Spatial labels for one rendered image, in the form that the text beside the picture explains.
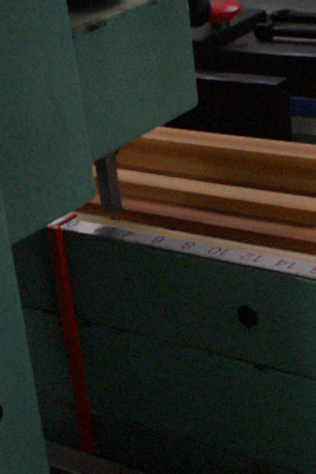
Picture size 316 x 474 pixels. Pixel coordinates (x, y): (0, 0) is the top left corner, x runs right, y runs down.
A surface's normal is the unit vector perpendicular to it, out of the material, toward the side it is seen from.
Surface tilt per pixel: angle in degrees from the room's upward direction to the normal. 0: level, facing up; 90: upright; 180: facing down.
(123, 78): 90
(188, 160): 90
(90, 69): 90
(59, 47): 90
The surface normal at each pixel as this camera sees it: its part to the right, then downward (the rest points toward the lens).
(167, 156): -0.60, 0.38
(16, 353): 0.79, 0.15
